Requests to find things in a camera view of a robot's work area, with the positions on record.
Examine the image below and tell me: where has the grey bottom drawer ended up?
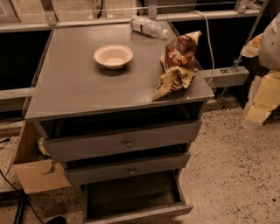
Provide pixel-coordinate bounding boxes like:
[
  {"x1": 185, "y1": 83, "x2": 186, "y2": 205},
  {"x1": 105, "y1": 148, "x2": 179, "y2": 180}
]
[{"x1": 84, "y1": 171, "x2": 193, "y2": 224}]

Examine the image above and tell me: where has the grey drawer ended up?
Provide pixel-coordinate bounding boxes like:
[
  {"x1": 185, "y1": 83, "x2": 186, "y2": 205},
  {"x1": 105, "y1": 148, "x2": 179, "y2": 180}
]
[
  {"x1": 65, "y1": 152, "x2": 191, "y2": 186},
  {"x1": 84, "y1": 171, "x2": 193, "y2": 224},
  {"x1": 35, "y1": 119, "x2": 201, "y2": 162}
]

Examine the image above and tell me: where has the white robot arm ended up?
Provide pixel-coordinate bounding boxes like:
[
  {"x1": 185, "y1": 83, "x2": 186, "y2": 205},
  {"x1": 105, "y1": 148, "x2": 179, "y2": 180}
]
[{"x1": 241, "y1": 13, "x2": 280, "y2": 129}]

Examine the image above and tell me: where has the grey drawer cabinet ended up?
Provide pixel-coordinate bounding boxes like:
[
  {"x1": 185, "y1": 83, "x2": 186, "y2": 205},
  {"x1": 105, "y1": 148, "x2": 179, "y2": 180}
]
[{"x1": 25, "y1": 24, "x2": 213, "y2": 173}]

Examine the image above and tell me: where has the grey middle drawer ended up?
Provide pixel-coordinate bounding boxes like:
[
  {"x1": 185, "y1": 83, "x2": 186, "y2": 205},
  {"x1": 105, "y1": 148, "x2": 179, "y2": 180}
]
[{"x1": 65, "y1": 152, "x2": 191, "y2": 186}]

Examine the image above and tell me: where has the grey top drawer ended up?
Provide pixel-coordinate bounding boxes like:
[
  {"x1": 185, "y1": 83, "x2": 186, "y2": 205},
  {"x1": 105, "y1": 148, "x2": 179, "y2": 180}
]
[{"x1": 35, "y1": 119, "x2": 201, "y2": 162}]

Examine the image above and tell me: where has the brown yellow chip bag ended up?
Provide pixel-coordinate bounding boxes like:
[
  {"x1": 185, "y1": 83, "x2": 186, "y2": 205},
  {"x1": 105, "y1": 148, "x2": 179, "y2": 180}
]
[{"x1": 153, "y1": 31, "x2": 201, "y2": 100}]

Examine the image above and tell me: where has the clear plastic water bottle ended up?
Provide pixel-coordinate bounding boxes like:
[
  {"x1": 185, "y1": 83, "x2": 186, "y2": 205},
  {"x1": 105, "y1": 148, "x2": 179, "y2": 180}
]
[{"x1": 129, "y1": 15, "x2": 168, "y2": 38}]

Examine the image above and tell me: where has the beige paper bowl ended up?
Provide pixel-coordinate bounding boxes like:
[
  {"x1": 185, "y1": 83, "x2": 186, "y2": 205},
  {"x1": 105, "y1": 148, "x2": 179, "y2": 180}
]
[{"x1": 94, "y1": 45, "x2": 133, "y2": 69}]

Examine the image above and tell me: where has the green packet in box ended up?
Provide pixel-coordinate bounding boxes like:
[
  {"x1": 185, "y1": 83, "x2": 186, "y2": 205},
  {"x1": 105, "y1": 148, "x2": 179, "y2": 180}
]
[{"x1": 38, "y1": 137, "x2": 49, "y2": 156}]

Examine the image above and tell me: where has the brown cardboard box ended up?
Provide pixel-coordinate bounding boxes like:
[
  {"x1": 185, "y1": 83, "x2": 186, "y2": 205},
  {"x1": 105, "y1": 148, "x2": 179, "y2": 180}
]
[{"x1": 10, "y1": 122, "x2": 71, "y2": 194}]

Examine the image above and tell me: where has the metal frame rail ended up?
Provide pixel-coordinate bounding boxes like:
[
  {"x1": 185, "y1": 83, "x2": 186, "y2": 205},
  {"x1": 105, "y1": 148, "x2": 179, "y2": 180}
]
[{"x1": 0, "y1": 0, "x2": 269, "y2": 101}]

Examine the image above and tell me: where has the white cable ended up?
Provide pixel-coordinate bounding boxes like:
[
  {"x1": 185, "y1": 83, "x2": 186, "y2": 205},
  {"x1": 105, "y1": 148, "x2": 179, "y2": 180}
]
[{"x1": 192, "y1": 10, "x2": 216, "y2": 86}]

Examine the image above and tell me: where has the black floor cable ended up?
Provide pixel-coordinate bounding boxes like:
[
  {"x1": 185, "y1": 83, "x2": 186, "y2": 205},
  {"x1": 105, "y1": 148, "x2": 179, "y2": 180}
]
[{"x1": 0, "y1": 137, "x2": 46, "y2": 224}]

